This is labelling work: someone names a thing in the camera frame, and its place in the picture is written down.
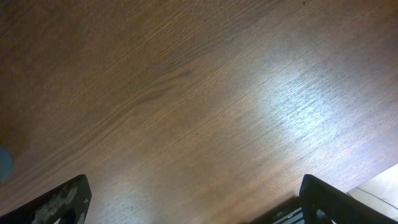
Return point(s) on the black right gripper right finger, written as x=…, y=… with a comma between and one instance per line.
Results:
x=322, y=203

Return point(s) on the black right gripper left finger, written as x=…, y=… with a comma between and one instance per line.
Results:
x=67, y=203

